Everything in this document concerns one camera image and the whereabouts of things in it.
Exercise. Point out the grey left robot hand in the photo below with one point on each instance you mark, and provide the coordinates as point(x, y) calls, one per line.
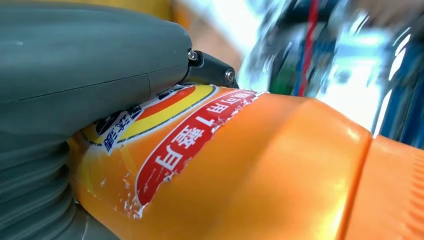
point(82, 59)

